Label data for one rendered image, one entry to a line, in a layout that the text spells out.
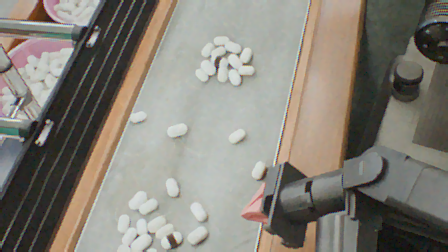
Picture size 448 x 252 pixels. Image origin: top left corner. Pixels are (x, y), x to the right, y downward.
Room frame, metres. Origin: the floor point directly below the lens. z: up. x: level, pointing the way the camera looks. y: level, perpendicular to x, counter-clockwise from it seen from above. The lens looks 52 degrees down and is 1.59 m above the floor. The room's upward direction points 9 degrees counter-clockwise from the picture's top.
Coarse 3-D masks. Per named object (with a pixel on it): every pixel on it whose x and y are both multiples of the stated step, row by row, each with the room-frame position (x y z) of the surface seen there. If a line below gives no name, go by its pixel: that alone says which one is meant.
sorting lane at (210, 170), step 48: (192, 0) 1.00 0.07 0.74; (240, 0) 0.98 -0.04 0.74; (288, 0) 0.95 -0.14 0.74; (192, 48) 0.85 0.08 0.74; (288, 48) 0.81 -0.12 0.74; (144, 96) 0.74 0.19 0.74; (192, 96) 0.72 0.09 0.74; (240, 96) 0.70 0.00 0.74; (288, 96) 0.68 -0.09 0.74; (144, 144) 0.62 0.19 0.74; (192, 144) 0.60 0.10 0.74; (240, 144) 0.59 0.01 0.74; (192, 192) 0.50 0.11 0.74; (240, 192) 0.49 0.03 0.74; (96, 240) 0.44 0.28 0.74; (240, 240) 0.40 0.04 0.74
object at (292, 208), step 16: (288, 176) 0.39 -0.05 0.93; (304, 176) 0.40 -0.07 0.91; (288, 192) 0.36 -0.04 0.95; (304, 192) 0.34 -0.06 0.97; (272, 208) 0.34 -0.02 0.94; (288, 208) 0.34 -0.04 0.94; (304, 208) 0.33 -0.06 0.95; (272, 224) 0.32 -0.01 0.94; (288, 224) 0.33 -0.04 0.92; (304, 224) 0.33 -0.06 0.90; (288, 240) 0.31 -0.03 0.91; (304, 240) 0.31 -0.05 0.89
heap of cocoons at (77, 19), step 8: (64, 0) 1.08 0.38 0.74; (72, 0) 1.07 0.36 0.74; (80, 0) 1.09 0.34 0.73; (88, 0) 1.07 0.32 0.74; (96, 0) 1.06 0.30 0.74; (56, 8) 1.06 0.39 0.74; (64, 8) 1.05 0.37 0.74; (72, 8) 1.05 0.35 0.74; (80, 8) 1.04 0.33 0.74; (88, 8) 1.03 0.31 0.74; (64, 16) 1.02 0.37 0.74; (72, 16) 1.01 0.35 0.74; (80, 16) 1.01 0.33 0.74; (88, 16) 1.02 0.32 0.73
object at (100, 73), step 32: (128, 0) 0.62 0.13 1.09; (128, 32) 0.57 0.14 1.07; (96, 64) 0.50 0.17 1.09; (128, 64) 0.53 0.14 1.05; (64, 96) 0.44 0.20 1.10; (96, 96) 0.46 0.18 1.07; (64, 128) 0.41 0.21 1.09; (96, 128) 0.43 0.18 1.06; (32, 160) 0.36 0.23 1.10; (64, 160) 0.37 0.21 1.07; (0, 192) 0.32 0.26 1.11; (32, 192) 0.33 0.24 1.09; (64, 192) 0.34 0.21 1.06; (0, 224) 0.29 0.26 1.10; (32, 224) 0.30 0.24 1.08
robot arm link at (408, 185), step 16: (400, 160) 0.31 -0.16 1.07; (416, 160) 0.30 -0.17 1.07; (384, 176) 0.30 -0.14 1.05; (400, 176) 0.29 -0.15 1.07; (416, 176) 0.28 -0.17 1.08; (432, 176) 0.27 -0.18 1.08; (368, 192) 0.29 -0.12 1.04; (384, 192) 0.28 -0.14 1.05; (400, 192) 0.27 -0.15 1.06; (416, 192) 0.26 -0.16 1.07; (432, 192) 0.26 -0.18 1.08; (400, 208) 0.26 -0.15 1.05; (416, 208) 0.25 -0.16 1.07; (432, 208) 0.24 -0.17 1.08; (432, 224) 0.23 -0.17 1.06
